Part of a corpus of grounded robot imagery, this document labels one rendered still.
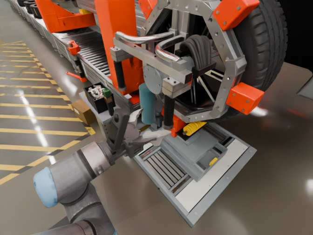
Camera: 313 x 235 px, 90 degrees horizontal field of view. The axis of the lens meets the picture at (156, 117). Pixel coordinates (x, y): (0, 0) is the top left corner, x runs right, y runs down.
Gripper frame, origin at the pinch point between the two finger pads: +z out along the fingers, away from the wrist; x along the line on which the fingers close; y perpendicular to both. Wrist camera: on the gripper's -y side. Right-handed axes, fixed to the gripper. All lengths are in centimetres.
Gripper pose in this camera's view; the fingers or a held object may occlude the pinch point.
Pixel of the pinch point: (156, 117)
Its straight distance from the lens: 53.4
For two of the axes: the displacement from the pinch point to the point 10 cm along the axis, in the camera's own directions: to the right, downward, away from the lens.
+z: 7.6, -4.5, 4.7
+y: 0.1, 7.3, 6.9
